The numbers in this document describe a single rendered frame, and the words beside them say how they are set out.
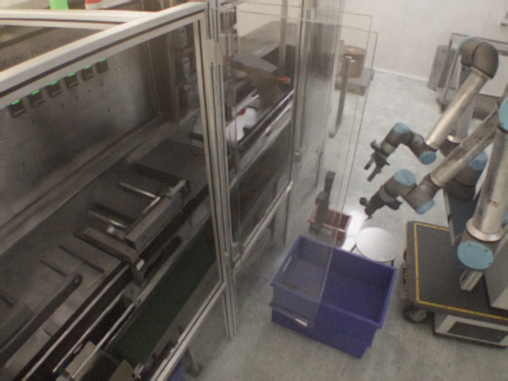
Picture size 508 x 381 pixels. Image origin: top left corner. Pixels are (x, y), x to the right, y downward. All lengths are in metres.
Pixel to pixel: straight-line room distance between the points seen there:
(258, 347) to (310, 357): 0.31
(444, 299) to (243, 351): 1.19
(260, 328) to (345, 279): 0.59
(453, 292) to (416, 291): 0.22
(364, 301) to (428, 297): 0.36
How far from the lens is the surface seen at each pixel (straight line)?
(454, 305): 2.17
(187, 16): 0.89
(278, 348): 2.13
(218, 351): 2.12
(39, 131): 1.32
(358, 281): 2.17
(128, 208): 1.39
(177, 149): 1.62
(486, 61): 1.84
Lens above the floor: 1.94
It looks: 40 degrees down
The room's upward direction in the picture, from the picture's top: straight up
